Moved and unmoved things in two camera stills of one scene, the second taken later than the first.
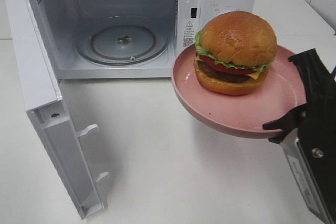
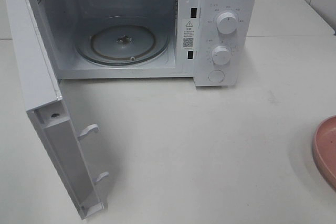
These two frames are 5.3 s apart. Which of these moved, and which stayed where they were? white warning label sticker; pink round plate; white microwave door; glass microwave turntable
Moved: pink round plate
Stayed: glass microwave turntable; white microwave door; white warning label sticker
